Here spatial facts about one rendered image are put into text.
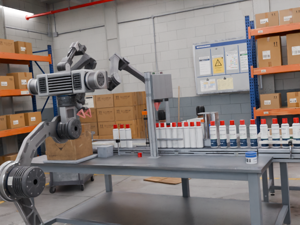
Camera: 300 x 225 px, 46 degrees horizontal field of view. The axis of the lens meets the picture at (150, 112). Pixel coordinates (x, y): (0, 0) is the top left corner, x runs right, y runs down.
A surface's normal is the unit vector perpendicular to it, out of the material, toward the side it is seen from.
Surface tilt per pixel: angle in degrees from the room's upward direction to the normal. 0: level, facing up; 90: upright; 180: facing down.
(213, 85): 89
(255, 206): 90
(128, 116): 91
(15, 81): 90
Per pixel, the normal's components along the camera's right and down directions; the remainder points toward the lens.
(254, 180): -0.48, 0.08
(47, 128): 0.91, -0.05
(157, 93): 0.44, 0.01
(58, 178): -0.09, 0.12
